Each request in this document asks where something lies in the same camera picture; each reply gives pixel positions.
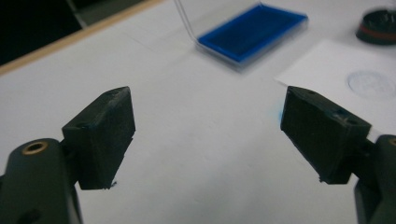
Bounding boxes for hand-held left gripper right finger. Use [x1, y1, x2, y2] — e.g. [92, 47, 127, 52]
[279, 86, 373, 185]

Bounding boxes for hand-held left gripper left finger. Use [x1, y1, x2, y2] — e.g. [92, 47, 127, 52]
[61, 86, 136, 190]

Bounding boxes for white paper sheet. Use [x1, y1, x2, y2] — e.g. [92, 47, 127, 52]
[274, 38, 396, 138]

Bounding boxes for black stamp with crystal knob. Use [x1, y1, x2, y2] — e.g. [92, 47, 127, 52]
[355, 8, 396, 46]

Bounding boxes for blue ink pad clear case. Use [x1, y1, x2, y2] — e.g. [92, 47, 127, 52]
[173, 0, 310, 73]

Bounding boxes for wooden table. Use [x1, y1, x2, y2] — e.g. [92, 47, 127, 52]
[0, 0, 164, 77]

